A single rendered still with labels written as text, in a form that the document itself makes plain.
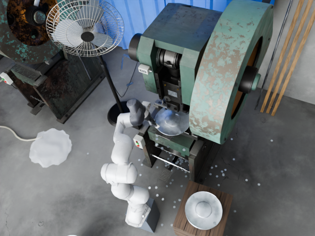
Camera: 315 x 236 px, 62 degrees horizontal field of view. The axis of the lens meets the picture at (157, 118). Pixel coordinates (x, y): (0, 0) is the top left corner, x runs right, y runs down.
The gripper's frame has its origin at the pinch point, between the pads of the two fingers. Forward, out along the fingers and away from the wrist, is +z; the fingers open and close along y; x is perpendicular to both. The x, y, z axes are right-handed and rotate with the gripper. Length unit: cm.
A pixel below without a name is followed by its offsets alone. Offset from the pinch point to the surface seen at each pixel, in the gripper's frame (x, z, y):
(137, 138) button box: -22.5, 12.6, -5.9
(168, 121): 8.9, 6.4, -1.6
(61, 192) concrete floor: -130, 42, -12
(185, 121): 20.8, 11.2, 3.2
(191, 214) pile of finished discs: -10, 43, 61
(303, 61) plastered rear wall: 142, 78, -34
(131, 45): 18, -55, -28
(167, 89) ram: 22.8, -20.8, -7.9
